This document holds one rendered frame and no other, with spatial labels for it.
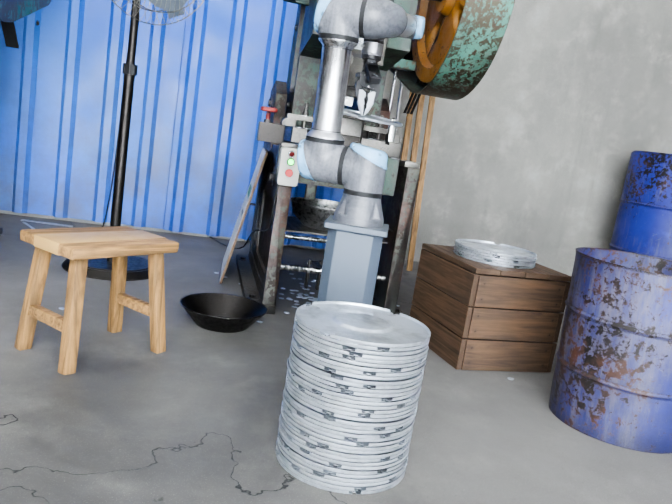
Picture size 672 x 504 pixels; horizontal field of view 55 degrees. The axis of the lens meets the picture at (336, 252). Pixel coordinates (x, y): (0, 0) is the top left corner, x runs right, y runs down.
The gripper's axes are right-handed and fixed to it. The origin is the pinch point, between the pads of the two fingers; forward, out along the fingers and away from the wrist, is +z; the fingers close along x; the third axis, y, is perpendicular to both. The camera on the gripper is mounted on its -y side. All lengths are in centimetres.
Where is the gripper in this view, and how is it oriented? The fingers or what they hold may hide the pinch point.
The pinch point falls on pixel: (363, 112)
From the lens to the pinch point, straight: 240.2
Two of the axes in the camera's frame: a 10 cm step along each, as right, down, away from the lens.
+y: -1.9, -2.0, 9.6
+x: -9.7, -1.1, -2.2
